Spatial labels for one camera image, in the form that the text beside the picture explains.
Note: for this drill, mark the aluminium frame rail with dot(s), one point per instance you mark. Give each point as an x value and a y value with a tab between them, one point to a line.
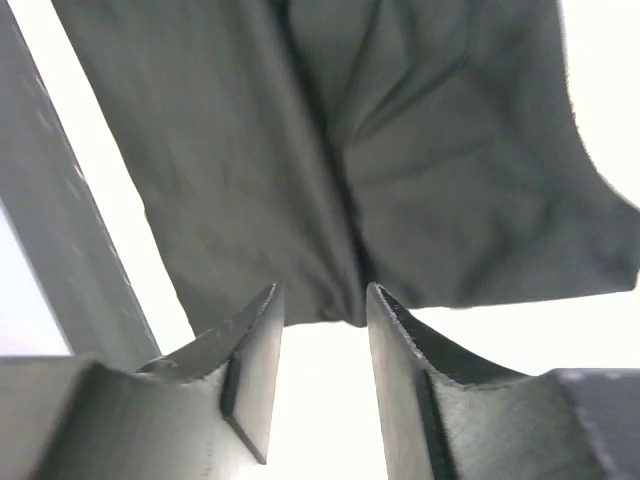
63	287

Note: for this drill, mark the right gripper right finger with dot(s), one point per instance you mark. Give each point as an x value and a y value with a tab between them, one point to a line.
448	413

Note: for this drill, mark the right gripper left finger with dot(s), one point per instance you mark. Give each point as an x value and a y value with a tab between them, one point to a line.
201	412

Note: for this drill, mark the black t shirt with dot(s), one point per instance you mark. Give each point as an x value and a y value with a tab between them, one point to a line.
428	146

